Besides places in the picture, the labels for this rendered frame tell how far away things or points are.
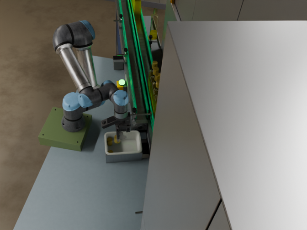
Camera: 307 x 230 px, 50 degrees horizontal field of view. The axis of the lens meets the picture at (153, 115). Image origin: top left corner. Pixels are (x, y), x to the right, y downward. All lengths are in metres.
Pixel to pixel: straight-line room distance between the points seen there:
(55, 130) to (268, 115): 1.79
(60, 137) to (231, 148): 1.76
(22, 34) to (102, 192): 2.93
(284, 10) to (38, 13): 4.15
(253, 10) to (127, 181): 1.24
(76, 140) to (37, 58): 2.11
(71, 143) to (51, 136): 0.13
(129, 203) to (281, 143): 1.53
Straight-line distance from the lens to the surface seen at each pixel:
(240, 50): 0.57
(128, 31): 2.85
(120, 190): 1.95
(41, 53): 4.12
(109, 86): 1.76
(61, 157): 2.10
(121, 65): 2.61
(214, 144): 0.41
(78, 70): 1.77
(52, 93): 3.58
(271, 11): 1.05
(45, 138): 2.12
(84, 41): 1.91
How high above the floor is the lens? 2.45
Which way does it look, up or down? 47 degrees down
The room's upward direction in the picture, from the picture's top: 7 degrees clockwise
